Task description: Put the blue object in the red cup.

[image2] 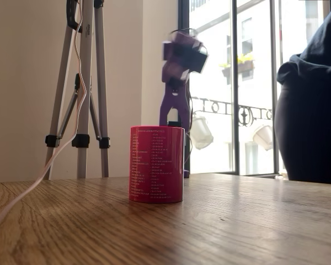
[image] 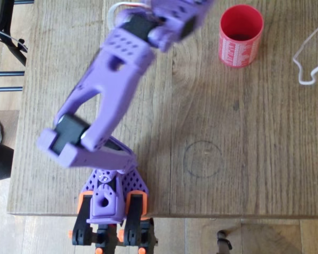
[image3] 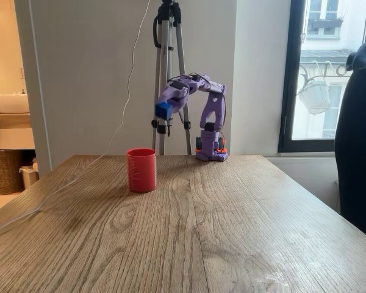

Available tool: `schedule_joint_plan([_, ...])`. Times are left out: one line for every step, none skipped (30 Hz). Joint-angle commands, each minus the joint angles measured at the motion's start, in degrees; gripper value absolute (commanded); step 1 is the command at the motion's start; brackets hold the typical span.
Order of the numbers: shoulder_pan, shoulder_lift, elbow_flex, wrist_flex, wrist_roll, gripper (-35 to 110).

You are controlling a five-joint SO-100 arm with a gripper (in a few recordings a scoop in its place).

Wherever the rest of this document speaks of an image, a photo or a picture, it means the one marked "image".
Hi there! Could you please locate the red printed cup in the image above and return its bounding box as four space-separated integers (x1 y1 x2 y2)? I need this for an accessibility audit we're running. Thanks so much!
218 4 264 69

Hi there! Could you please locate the black orange table clamp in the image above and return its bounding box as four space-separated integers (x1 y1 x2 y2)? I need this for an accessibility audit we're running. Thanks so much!
68 192 96 247
118 190 155 248

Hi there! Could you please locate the thin robot arm wire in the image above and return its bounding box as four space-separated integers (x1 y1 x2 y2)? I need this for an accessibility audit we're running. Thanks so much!
107 1 151 28

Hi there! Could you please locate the white cable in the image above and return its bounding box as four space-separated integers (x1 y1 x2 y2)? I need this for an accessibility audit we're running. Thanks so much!
292 12 318 86

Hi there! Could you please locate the black chair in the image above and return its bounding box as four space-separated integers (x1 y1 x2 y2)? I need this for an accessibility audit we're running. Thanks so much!
0 0 35 70

